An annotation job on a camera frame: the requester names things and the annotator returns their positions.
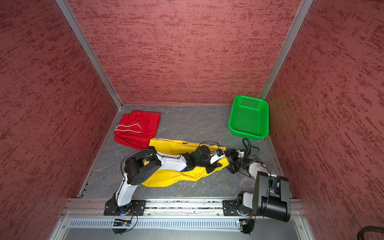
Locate yellow shorts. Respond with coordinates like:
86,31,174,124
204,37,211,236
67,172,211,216
143,139,229,188

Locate green plastic basket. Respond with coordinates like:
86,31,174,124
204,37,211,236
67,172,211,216
228,95,270,141

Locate red shorts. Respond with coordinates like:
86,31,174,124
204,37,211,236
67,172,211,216
114,110,161,150

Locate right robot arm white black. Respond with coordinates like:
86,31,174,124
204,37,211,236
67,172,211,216
223,147,291,222

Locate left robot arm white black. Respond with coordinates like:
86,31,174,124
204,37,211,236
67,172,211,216
106,145,229,215

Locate right small circuit board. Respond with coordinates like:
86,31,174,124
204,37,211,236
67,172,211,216
239,220,255,235

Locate small circuit board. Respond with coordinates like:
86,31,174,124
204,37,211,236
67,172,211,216
239,220,255,235
113,219,132,228

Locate left small circuit board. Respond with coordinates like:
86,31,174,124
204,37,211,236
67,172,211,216
113,219,132,228

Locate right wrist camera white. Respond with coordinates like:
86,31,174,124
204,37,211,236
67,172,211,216
237,150,245,159

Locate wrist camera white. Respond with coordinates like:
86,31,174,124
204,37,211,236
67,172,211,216
237,150,245,159
210,149,226,165

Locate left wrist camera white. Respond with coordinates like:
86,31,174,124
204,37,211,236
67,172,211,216
210,149,226,165

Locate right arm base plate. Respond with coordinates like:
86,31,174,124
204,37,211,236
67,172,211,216
222,200,239,217

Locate aluminium mounting rail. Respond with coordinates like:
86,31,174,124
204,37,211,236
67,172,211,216
61,197,306,218

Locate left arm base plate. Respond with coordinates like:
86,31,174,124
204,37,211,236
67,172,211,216
104,199,147,216

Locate slotted cable duct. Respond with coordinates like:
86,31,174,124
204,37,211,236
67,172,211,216
68,218,240,231

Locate black cable bottom right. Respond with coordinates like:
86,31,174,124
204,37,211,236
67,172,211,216
356,225,384,240

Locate right aluminium corner post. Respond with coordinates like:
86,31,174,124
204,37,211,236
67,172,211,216
260,0,313,100

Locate aluminium corner post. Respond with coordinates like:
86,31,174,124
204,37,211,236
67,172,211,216
260,0,313,100
56,0,124,110

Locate left aluminium corner post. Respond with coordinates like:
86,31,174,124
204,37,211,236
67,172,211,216
56,0,124,110

